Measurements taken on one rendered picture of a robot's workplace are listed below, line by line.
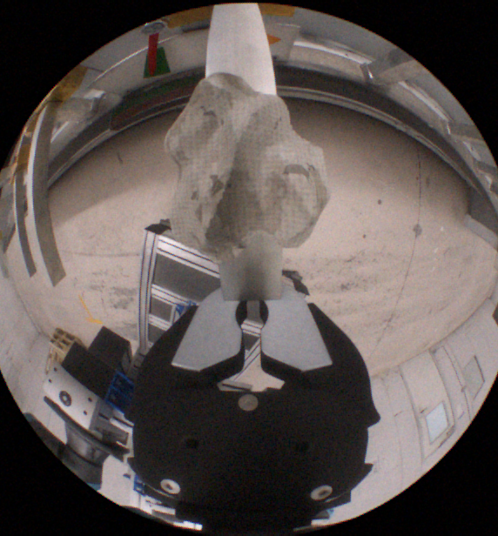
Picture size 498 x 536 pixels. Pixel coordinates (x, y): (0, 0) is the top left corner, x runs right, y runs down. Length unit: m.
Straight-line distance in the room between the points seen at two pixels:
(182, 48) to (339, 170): 0.93
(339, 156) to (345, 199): 0.24
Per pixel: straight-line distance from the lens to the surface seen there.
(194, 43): 0.26
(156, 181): 1.08
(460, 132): 0.52
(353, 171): 1.08
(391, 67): 0.32
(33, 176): 0.27
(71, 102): 0.39
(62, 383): 0.44
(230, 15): 0.15
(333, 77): 0.33
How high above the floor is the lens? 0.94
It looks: 61 degrees down
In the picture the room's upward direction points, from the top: 177 degrees counter-clockwise
